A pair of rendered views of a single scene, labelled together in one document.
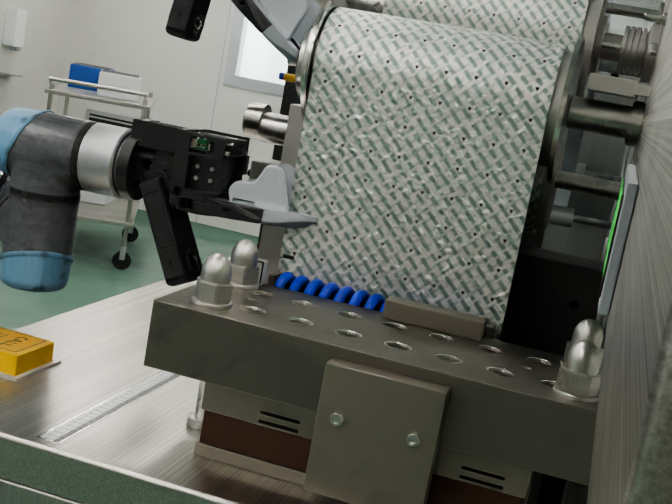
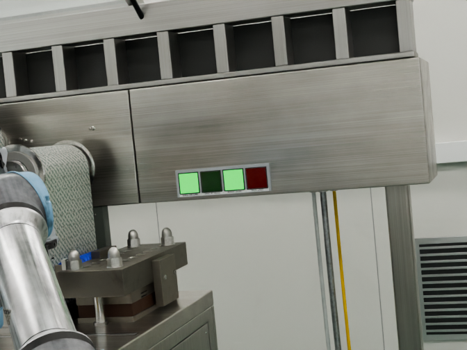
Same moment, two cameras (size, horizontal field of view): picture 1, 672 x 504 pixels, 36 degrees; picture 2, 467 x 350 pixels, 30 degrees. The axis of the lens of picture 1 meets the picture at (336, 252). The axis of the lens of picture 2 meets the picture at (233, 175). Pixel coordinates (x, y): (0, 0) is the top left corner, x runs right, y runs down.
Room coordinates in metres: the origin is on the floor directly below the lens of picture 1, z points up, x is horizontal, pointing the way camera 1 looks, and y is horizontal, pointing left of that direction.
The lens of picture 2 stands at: (0.49, 2.02, 1.31)
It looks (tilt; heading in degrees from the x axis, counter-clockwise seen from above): 3 degrees down; 273
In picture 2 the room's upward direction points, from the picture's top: 5 degrees counter-clockwise
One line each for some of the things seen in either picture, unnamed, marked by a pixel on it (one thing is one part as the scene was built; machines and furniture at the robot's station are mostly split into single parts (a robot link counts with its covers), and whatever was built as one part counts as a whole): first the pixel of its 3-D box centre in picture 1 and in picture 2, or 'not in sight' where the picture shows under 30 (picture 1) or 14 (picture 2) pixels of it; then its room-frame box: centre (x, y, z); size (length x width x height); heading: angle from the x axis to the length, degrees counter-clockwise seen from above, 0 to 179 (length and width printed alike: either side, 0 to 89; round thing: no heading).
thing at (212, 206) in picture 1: (225, 206); (43, 245); (1.04, 0.12, 1.09); 0.09 x 0.05 x 0.02; 75
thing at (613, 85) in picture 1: (619, 85); not in sight; (1.03, -0.24, 1.28); 0.06 x 0.05 x 0.02; 76
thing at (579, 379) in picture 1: (581, 367); (167, 236); (0.81, -0.21, 1.05); 0.04 x 0.04 x 0.04
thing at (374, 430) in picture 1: (374, 440); (166, 279); (0.79, -0.06, 0.96); 0.10 x 0.03 x 0.11; 76
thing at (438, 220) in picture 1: (401, 223); (71, 226); (1.01, -0.06, 1.11); 0.23 x 0.01 x 0.18; 76
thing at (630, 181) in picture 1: (619, 226); (222, 180); (0.64, -0.17, 1.18); 0.25 x 0.01 x 0.07; 166
